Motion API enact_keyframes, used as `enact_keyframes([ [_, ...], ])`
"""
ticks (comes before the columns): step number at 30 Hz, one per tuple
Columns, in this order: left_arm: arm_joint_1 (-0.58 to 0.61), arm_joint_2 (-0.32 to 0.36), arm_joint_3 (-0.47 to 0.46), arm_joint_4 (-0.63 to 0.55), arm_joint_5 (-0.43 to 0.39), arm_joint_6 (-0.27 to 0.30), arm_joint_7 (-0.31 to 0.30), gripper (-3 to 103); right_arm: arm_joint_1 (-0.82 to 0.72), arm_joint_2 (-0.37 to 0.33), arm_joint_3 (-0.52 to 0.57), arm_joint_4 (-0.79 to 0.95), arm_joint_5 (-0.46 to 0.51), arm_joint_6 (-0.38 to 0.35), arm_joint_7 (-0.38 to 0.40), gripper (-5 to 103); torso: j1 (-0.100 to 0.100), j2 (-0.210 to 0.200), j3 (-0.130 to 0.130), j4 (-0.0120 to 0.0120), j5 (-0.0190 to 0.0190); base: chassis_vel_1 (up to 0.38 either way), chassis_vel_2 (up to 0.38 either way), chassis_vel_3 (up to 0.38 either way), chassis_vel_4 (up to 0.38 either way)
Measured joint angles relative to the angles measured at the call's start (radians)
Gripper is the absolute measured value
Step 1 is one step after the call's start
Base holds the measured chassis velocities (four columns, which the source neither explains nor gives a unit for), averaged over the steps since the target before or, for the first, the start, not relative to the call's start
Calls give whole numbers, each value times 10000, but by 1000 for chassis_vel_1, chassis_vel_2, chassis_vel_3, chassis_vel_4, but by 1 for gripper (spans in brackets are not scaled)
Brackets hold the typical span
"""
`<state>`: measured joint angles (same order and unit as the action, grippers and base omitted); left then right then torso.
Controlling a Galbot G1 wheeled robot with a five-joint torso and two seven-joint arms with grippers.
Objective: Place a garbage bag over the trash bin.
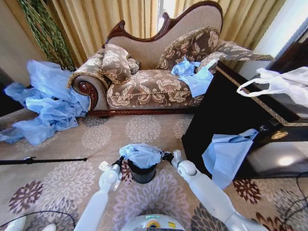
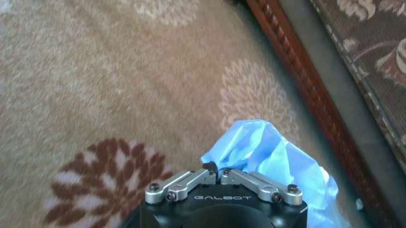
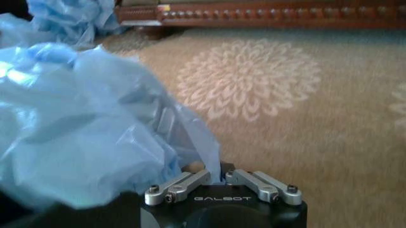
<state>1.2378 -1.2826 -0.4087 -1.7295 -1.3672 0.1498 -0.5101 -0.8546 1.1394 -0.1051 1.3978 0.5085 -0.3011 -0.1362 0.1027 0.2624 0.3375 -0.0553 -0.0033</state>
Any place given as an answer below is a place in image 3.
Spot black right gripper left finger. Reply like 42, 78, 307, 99
144, 161, 212, 206

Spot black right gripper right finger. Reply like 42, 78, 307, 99
219, 161, 305, 205

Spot light blue plastic garbage bag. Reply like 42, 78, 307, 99
0, 0, 222, 211

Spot beige rug with floral print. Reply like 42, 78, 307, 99
100, 28, 406, 228

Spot carved red-brown wooden furniture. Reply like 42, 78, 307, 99
114, 0, 406, 40

